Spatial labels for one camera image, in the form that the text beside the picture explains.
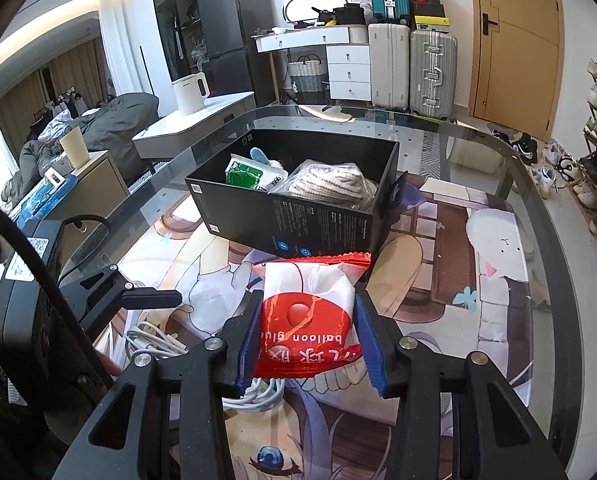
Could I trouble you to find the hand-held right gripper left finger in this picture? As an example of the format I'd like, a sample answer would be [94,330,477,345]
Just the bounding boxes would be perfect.
[86,304,265,480]

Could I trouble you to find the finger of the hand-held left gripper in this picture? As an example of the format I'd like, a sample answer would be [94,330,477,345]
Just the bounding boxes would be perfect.
[61,264,184,333]

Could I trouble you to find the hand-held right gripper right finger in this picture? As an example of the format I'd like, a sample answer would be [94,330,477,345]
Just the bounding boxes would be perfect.
[355,292,569,480]

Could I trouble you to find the white cable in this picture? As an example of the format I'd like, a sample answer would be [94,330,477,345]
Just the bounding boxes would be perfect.
[113,310,286,411]

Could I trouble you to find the red and white packet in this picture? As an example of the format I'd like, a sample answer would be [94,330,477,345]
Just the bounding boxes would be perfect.
[251,252,374,378]

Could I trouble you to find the black cardboard box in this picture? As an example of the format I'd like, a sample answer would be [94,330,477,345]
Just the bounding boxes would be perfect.
[184,129,401,261]

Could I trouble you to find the green packet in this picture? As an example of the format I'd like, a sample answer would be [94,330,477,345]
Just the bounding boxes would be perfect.
[224,155,264,191]

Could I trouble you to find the clear bag of white rope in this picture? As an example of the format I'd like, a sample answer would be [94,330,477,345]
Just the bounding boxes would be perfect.
[283,160,379,211]

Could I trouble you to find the blue plush toy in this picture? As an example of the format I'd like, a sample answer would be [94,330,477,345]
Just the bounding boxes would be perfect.
[248,146,284,169]

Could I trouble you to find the person's left hand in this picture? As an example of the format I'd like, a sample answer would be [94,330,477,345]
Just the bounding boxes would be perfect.
[96,352,125,378]

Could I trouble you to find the printed cartoon table mat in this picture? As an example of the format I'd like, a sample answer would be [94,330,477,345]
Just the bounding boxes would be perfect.
[93,175,534,480]

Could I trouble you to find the blue packets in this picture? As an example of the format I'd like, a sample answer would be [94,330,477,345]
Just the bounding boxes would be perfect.
[18,175,76,226]

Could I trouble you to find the beige small cabinet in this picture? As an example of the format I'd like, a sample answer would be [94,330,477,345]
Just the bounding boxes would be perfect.
[43,150,129,213]

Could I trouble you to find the pile of clothes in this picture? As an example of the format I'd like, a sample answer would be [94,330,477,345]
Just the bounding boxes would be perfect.
[3,110,79,201]

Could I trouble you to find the paper cup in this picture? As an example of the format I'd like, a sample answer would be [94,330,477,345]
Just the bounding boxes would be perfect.
[59,127,90,170]

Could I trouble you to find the white and grey sideboard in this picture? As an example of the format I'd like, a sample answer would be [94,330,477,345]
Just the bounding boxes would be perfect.
[133,92,256,161]

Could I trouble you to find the dark grey bean bag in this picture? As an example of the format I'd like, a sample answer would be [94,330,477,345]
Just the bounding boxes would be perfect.
[73,92,160,153]

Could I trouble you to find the white electric kettle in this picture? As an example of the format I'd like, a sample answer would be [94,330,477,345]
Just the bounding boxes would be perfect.
[172,72,210,116]

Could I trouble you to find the patterned floor rug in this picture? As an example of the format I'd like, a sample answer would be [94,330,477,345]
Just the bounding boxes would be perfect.
[378,110,459,176]

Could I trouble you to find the brown curtain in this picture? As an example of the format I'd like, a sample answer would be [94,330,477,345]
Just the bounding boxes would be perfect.
[0,40,114,136]

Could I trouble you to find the group of shoes on floor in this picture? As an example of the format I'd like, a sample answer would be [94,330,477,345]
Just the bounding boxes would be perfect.
[488,122,569,197]

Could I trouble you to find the woven basket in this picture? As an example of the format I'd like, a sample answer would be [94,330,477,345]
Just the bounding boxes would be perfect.
[287,55,327,95]

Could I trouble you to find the dark glass wardrobe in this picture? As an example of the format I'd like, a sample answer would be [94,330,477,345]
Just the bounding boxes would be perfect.
[149,0,204,86]

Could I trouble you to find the silver suitcase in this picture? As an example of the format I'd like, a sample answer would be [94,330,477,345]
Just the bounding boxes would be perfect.
[409,29,458,118]

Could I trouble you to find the white suitcase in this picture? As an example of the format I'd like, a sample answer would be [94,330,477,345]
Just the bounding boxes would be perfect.
[368,22,411,110]

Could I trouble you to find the black refrigerator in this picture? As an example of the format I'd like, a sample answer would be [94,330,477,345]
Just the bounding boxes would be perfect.
[197,0,279,106]

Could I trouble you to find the white vanity desk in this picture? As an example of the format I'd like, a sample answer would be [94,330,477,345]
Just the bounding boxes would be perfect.
[251,25,371,106]

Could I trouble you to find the oval mirror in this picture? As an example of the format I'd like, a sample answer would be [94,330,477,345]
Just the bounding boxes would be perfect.
[283,0,351,28]

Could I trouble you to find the wooden door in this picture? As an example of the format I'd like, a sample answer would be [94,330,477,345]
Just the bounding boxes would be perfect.
[468,0,564,141]

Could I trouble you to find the black bag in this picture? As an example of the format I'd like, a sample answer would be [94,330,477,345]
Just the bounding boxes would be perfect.
[331,4,366,26]

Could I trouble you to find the stack of shoe boxes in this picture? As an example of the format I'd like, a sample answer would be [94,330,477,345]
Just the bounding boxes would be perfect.
[408,0,451,31]

